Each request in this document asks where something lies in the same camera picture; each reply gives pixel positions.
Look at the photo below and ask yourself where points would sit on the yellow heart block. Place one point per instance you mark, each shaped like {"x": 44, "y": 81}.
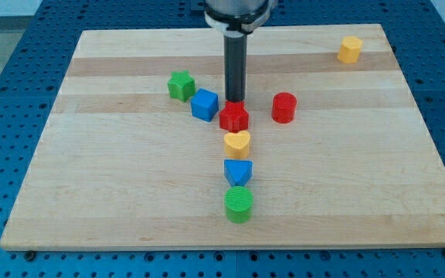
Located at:
{"x": 237, "y": 145}

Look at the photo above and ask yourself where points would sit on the yellow hexagon block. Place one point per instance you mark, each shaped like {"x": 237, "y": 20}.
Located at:
{"x": 350, "y": 49}

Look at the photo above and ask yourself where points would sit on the blue cube block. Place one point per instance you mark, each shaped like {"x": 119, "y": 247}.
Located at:
{"x": 204, "y": 104}

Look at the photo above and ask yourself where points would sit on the light wooden board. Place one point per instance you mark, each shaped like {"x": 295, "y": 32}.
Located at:
{"x": 120, "y": 165}

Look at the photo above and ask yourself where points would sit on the red cylinder block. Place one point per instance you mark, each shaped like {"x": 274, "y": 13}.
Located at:
{"x": 284, "y": 107}

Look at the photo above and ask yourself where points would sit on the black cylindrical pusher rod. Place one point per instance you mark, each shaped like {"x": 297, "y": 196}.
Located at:
{"x": 235, "y": 68}

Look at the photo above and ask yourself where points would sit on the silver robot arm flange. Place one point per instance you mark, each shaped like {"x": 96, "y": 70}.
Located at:
{"x": 236, "y": 18}

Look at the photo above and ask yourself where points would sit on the red star block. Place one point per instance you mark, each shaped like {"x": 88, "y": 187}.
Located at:
{"x": 234, "y": 117}

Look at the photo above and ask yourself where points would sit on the green cylinder block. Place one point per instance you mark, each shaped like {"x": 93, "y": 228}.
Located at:
{"x": 238, "y": 202}

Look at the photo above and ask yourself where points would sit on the blue triangle block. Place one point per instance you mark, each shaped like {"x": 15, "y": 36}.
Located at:
{"x": 238, "y": 172}

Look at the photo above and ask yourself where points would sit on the green star block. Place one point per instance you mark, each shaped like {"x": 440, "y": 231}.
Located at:
{"x": 181, "y": 85}

